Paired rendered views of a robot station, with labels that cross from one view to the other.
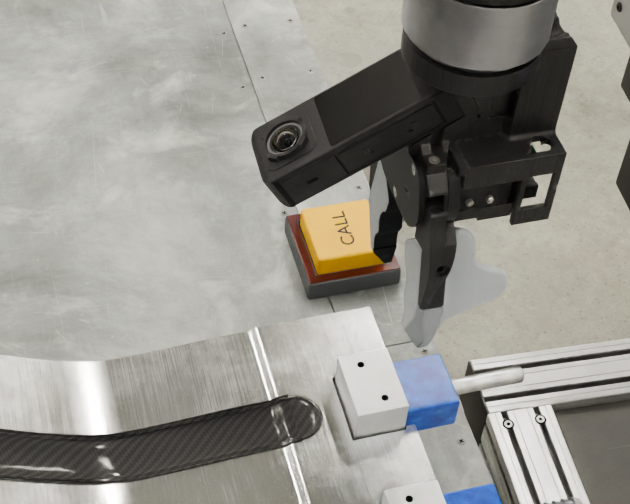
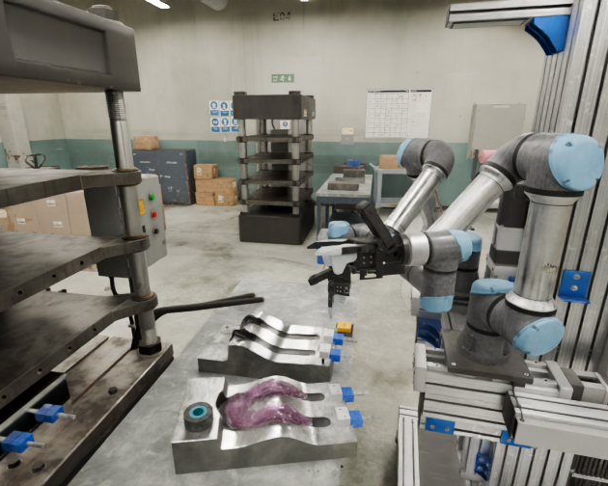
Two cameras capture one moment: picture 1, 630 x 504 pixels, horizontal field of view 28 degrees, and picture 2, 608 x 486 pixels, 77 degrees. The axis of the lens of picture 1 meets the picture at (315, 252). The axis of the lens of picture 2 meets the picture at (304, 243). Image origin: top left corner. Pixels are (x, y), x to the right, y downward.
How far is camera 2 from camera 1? 0.93 m
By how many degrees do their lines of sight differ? 39
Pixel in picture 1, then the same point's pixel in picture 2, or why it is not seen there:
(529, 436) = (407, 424)
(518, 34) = not seen: hidden behind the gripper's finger
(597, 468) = (424, 438)
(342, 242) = (343, 326)
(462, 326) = not seen: hidden behind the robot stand
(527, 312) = not seen: hidden behind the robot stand
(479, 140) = (338, 280)
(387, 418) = (328, 337)
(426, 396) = (337, 337)
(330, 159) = (316, 278)
